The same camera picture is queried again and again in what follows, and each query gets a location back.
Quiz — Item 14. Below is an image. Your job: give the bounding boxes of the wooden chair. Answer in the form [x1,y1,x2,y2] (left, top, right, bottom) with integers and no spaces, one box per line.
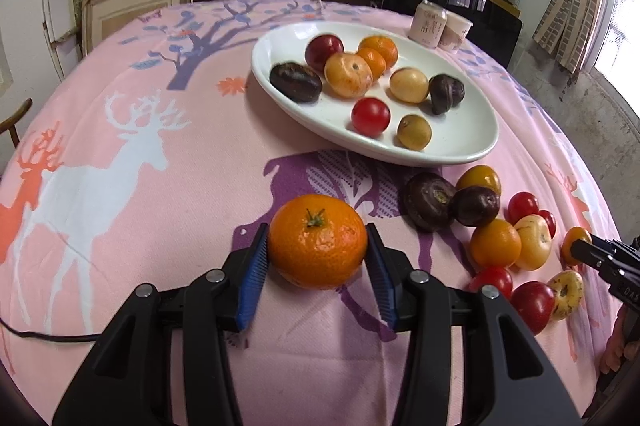
[0,98,34,147]

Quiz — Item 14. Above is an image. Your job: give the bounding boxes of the white oval plate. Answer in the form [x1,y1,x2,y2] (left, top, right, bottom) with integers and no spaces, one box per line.
[251,22,500,167]

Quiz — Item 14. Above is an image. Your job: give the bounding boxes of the white paper cup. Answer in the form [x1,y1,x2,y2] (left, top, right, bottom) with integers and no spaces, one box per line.
[440,10,474,52]

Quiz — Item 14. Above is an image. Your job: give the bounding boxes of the window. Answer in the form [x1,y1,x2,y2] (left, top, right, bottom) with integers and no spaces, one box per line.
[592,0,640,79]

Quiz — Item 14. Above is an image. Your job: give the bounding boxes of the red plum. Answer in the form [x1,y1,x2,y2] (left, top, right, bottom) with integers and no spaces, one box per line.
[510,282,557,336]
[305,34,345,69]

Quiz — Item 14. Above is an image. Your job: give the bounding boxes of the red cherry tomato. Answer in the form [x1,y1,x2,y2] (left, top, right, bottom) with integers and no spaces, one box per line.
[537,209,557,239]
[508,191,540,225]
[468,267,514,301]
[351,97,391,137]

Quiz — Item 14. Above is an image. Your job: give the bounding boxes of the person's right hand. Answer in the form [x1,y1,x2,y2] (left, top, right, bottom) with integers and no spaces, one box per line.
[599,305,627,375]

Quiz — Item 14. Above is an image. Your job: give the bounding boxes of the dark purple mangosteen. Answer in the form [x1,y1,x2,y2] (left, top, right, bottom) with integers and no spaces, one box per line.
[450,186,501,227]
[403,172,458,233]
[269,62,323,104]
[428,74,466,115]

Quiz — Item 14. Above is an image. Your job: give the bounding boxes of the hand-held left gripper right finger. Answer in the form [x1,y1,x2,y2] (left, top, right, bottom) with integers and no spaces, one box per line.
[365,222,583,426]

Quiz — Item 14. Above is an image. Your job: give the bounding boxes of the yellowish orange tangerine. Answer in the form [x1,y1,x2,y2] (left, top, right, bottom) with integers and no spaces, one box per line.
[456,165,502,197]

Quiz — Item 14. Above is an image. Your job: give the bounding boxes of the pink deer print tablecloth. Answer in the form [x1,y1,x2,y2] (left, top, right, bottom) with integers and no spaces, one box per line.
[0,0,626,426]

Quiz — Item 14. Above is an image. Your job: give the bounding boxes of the pale beverage can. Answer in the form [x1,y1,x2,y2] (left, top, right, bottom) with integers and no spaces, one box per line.
[408,0,447,47]

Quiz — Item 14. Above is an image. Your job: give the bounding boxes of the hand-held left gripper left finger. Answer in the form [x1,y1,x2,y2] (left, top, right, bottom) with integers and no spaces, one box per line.
[52,222,271,426]

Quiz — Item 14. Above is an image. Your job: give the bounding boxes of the large orange tangerine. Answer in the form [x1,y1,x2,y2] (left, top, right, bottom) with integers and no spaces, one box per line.
[268,194,369,291]

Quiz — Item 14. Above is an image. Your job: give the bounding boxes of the black cable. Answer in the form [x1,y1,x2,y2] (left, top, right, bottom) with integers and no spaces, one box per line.
[0,320,108,344]

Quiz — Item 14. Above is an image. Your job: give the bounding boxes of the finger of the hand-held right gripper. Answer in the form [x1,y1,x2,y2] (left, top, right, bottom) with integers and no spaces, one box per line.
[570,238,613,269]

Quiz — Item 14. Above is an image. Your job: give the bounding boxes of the beige picture frame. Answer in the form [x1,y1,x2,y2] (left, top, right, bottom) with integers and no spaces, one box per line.
[81,0,197,56]

